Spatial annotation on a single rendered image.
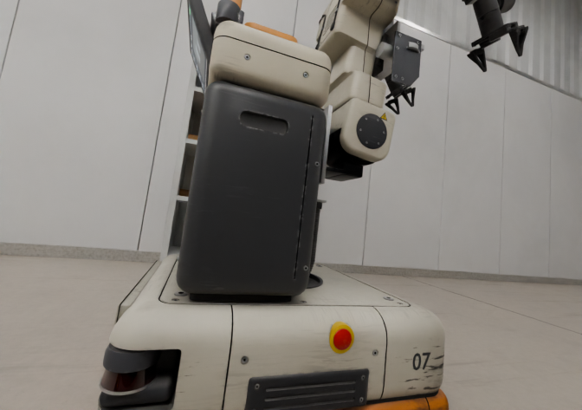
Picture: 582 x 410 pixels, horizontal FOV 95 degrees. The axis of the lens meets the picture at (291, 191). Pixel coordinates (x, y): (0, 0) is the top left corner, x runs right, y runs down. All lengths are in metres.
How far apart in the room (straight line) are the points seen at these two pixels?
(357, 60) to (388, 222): 2.25
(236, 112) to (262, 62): 0.11
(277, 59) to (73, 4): 2.42
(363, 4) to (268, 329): 0.91
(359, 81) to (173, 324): 0.74
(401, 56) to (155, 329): 0.91
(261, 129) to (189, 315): 0.35
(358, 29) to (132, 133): 1.88
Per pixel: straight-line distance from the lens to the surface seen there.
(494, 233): 4.22
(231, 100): 0.53
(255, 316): 0.51
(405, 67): 0.96
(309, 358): 0.55
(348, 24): 0.97
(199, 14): 0.77
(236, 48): 0.57
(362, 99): 0.84
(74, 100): 2.58
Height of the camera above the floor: 0.44
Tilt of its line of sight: 6 degrees up
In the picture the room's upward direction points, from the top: 7 degrees clockwise
